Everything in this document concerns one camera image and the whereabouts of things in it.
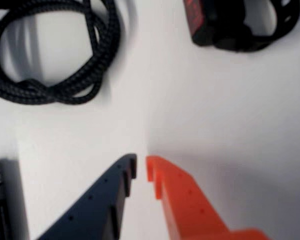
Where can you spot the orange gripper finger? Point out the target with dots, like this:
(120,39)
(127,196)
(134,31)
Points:
(190,210)

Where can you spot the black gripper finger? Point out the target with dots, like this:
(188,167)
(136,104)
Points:
(95,212)

